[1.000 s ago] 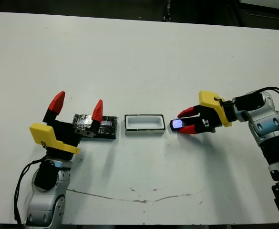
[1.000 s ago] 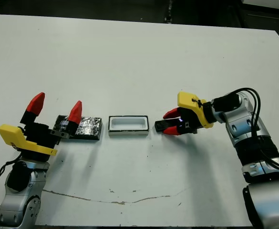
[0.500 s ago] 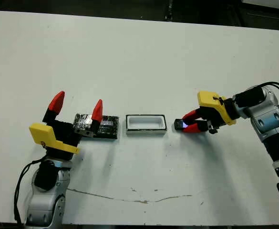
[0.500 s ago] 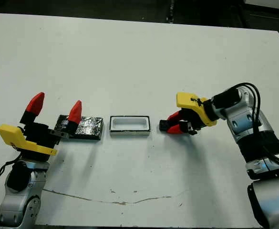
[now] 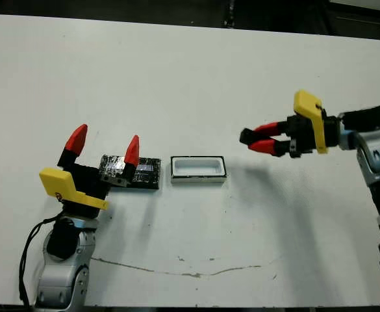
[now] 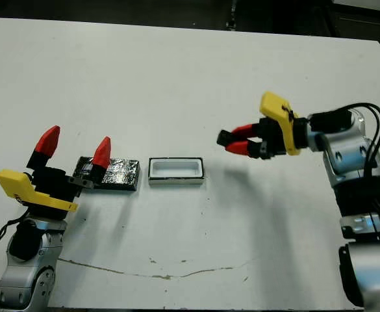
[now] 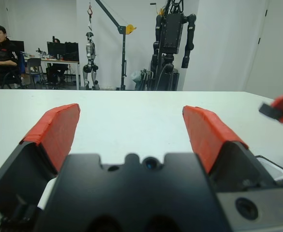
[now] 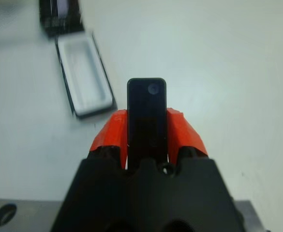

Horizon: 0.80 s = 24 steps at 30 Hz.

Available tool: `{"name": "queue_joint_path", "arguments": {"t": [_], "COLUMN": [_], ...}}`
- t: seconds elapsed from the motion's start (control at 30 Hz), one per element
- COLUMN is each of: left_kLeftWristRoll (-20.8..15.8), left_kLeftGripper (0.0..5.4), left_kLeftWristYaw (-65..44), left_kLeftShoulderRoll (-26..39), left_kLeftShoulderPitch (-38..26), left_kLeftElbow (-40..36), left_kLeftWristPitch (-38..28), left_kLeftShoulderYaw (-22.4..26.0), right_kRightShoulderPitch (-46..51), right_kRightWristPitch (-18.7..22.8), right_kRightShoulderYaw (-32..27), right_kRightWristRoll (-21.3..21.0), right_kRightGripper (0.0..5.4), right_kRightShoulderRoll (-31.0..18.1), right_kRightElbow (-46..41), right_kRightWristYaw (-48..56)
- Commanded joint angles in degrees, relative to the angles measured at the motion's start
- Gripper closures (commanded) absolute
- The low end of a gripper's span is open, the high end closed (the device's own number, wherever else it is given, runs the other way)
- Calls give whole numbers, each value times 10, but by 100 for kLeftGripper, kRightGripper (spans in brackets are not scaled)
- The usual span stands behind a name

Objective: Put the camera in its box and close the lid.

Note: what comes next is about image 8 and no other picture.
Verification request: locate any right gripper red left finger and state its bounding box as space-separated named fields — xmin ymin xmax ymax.
xmin=89 ymin=109 xmax=130 ymax=168

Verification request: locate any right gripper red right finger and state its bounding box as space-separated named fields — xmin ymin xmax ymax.
xmin=165 ymin=107 xmax=209 ymax=163

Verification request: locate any slim black camera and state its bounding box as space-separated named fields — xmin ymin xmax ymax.
xmin=127 ymin=77 xmax=167 ymax=171

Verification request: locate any glossy black box lid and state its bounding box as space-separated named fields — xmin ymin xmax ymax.
xmin=39 ymin=0 xmax=86 ymax=41

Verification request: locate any camera box base, white liner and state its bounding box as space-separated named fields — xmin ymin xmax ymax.
xmin=55 ymin=31 xmax=116 ymax=119

